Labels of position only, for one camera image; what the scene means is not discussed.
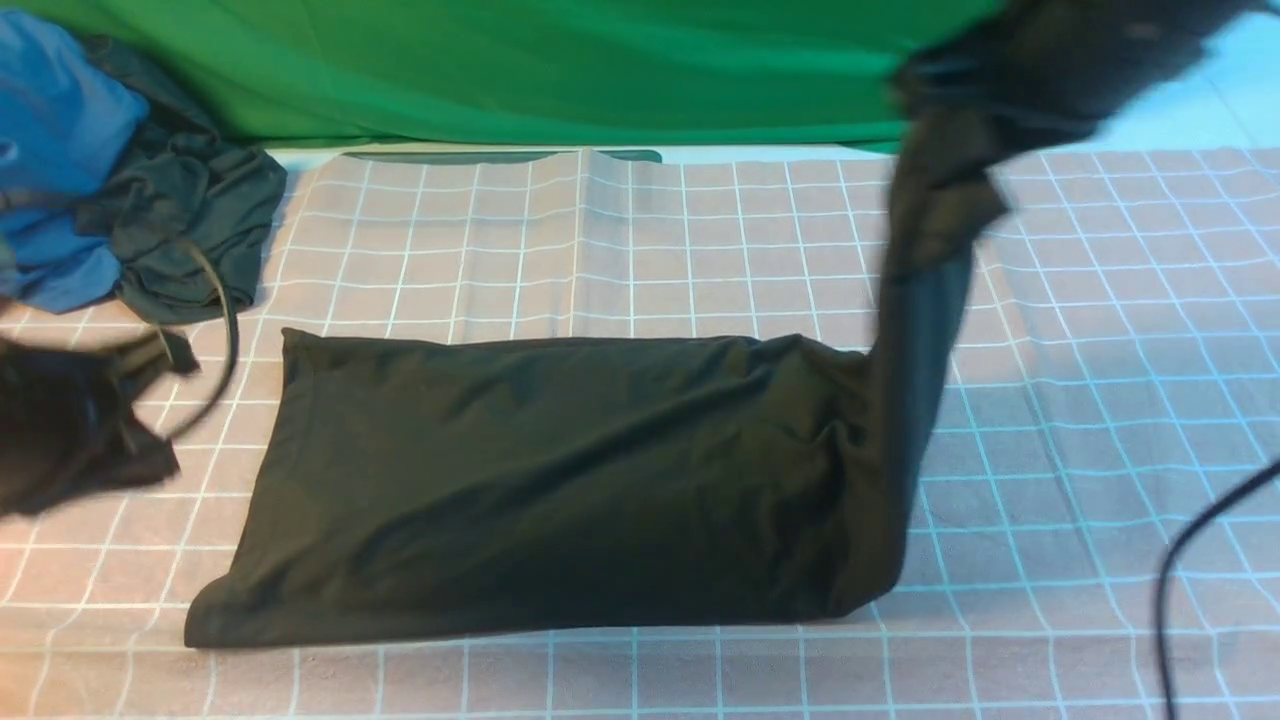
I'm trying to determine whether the dark gray long-sleeve shirt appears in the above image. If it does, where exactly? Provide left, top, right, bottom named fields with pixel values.
left=184, top=108, right=1005, bottom=650

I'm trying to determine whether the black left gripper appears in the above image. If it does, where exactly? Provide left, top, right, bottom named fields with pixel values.
left=1, top=329, right=200, bottom=518

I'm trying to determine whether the green backdrop cloth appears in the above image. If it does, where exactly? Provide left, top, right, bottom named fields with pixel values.
left=20, top=1, right=995, bottom=146

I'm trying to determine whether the blue crumpled garment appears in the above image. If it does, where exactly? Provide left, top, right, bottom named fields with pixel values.
left=1, top=9, right=150, bottom=313

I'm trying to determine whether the pink checkered tablecloth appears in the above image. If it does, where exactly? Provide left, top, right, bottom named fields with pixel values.
left=3, top=149, right=1277, bottom=719

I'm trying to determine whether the dark crumpled garment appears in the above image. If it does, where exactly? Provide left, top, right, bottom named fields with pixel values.
left=74, top=35, right=288, bottom=325

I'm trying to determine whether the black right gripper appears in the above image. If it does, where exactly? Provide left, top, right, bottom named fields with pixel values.
left=892, top=1, right=1201, bottom=149

